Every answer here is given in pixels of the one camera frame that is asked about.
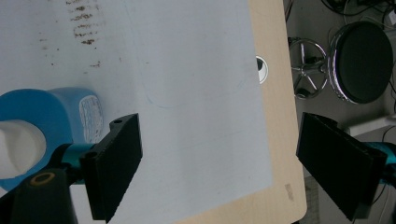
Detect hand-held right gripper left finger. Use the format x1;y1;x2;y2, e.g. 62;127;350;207
61;113;144;224

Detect black round stool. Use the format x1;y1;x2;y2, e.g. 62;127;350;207
288;20;395;105

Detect white table mat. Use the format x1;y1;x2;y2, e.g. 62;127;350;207
0;0;275;224

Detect table cable hole grommet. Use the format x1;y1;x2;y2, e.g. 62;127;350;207
255;55;269;85

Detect light wooden table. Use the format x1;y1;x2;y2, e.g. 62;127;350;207
172;0;309;224

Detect blue bottle with white cap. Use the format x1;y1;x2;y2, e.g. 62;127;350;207
0;87;106;191

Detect tangle of black floor cables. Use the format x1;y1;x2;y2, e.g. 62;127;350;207
320;0;396;31

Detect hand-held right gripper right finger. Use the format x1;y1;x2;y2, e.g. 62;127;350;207
295;112;396;222

